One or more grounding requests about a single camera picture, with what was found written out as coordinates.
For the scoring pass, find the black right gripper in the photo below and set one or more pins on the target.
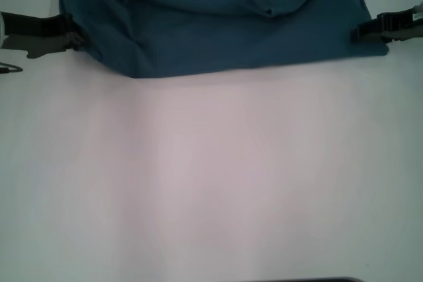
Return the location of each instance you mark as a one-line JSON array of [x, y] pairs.
[[404, 22]]

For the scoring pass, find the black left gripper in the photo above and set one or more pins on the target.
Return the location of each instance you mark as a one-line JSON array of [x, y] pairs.
[[29, 25]]

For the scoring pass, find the blue t-shirt with pink print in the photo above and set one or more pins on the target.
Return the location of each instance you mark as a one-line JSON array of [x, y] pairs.
[[211, 31]]

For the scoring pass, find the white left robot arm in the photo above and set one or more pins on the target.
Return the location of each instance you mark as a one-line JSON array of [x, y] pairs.
[[1, 29]]

